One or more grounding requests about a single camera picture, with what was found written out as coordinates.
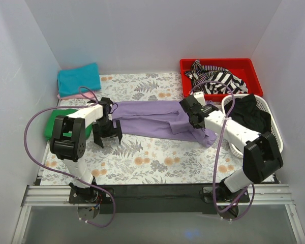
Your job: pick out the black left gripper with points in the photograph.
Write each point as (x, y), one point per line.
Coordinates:
(107, 131)

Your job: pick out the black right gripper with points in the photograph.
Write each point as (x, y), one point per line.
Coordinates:
(193, 119)

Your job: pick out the lilac purple t shirt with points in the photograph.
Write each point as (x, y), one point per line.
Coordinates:
(160, 119)

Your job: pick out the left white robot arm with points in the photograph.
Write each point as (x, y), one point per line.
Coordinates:
(68, 140)

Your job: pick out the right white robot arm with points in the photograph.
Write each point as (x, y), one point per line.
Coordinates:
(261, 154)

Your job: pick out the black white striped shirt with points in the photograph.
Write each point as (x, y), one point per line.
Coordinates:
(212, 80)

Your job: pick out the floral patterned table cloth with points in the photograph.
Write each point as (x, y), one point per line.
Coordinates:
(143, 160)

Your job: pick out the pink folded t shirt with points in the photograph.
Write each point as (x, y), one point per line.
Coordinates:
(86, 95)

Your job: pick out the black garment in basket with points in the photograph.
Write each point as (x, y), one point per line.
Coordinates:
(246, 113)

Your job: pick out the red plastic bin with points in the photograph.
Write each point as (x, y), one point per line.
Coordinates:
(241, 67)

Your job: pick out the teal folded t shirt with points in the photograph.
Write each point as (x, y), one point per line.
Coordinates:
(69, 81)

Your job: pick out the white perforated laundry basket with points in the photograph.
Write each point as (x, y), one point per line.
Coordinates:
(262, 105)

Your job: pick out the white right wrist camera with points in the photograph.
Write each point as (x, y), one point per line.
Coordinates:
(199, 96)

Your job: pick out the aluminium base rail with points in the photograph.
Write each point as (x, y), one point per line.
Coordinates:
(156, 214)

